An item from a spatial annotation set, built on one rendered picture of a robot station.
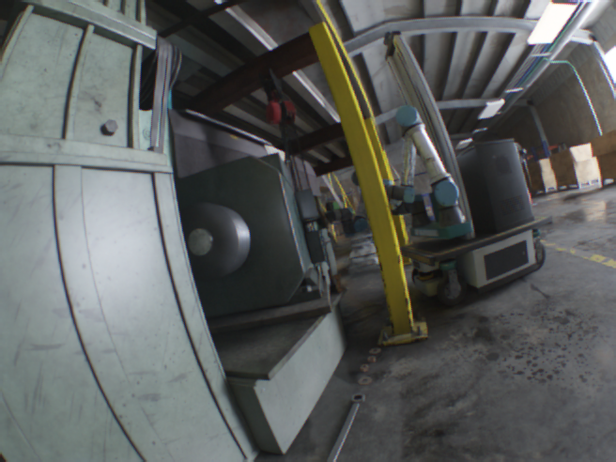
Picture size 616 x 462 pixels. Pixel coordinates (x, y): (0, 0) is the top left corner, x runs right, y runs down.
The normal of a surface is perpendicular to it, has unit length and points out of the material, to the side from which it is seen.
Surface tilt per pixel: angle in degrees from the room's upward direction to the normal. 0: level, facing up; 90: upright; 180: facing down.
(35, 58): 90
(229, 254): 90
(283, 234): 90
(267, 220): 90
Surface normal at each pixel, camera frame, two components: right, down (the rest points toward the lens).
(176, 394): 0.90, -0.23
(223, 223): -0.04, 0.00
